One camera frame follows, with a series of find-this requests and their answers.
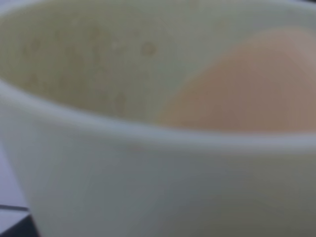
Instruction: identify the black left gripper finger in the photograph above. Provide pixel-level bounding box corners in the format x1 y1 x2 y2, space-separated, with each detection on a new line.
0 215 40 237

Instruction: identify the pale yellow plastic cup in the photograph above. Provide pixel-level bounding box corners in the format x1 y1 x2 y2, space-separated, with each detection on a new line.
0 0 316 237

